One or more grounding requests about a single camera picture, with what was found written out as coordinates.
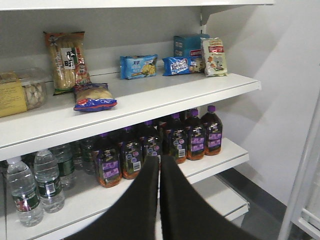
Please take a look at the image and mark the clear cookie box yellow label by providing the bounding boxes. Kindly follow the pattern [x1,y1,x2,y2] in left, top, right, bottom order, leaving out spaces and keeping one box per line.
[0,67,51,117]

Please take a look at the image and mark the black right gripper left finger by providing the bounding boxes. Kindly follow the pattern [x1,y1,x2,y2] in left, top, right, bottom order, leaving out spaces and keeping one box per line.
[66,156,160,240]

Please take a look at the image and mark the purple cap tea bottle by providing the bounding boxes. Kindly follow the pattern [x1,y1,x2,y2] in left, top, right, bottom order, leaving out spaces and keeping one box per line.
[200,105,223,156]
[184,108,206,161]
[92,132,122,188]

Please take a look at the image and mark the clear water bottle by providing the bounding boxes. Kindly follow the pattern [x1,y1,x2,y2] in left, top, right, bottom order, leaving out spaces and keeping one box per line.
[6,156,44,227]
[33,149,65,213]

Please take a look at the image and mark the blue cookie pack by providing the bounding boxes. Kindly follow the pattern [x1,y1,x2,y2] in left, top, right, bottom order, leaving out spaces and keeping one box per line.
[162,56,205,76]

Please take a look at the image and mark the white green snack bag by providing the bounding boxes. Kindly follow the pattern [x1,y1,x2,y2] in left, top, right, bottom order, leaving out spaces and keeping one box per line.
[200,37,228,77]

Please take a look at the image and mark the tall rice cracker pack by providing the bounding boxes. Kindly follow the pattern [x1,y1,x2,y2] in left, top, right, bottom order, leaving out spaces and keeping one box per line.
[44,31,91,95]

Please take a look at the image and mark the white metal shelf unit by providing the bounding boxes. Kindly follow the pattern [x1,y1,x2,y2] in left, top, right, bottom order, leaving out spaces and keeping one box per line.
[0,0,276,240]

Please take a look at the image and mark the teal cardboard box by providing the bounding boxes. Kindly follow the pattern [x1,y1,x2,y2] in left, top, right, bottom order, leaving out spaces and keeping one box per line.
[173,33,210,57]

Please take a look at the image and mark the light blue cracker pack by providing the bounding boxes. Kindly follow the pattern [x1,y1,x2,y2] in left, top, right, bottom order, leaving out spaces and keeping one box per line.
[120,54,158,80]

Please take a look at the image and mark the blue rice cracker bag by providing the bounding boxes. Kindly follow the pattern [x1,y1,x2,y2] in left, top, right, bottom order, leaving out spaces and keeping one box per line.
[73,83,118,112]

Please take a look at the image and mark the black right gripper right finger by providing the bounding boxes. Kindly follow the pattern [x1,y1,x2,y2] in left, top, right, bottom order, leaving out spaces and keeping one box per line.
[159,156,257,240]

